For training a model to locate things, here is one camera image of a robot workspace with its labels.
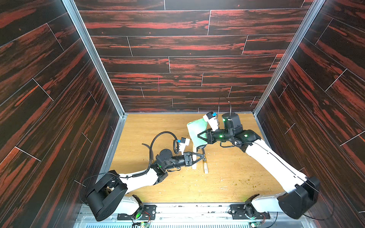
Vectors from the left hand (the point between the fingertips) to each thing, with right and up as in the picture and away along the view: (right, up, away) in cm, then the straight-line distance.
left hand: (203, 160), depth 68 cm
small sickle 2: (-4, +1, +1) cm, 4 cm away
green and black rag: (-4, +16, +2) cm, 16 cm away
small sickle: (-24, -1, -1) cm, 24 cm away
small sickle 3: (+5, -8, +23) cm, 25 cm away
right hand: (0, +13, +7) cm, 15 cm away
